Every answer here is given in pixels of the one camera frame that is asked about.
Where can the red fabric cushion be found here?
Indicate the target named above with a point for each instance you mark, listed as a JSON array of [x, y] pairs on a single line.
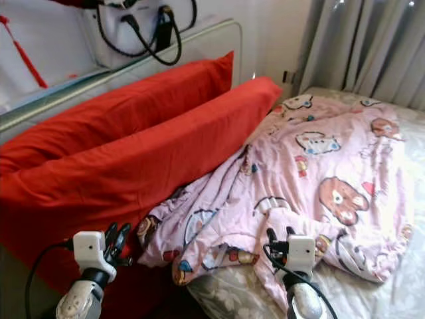
[[119, 179], [133, 106]]

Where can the small wall socket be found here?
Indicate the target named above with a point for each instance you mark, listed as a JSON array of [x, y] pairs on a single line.
[[289, 76]]

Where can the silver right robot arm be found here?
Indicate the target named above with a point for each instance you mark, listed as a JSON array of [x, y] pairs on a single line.
[[304, 302]]

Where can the pink cartoon print quilt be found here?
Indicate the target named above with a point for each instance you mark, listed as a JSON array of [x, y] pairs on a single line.
[[305, 173]]

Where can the white hanging bag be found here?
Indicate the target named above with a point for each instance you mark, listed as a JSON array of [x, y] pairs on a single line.
[[116, 36]]

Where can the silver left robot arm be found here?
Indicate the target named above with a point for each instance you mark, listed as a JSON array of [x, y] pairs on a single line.
[[80, 302]]

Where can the red hanging tassel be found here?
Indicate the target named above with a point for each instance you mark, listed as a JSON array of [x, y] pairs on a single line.
[[26, 56]]

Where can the grey pleated curtain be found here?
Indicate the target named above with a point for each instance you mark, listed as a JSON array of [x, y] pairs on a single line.
[[365, 46]]

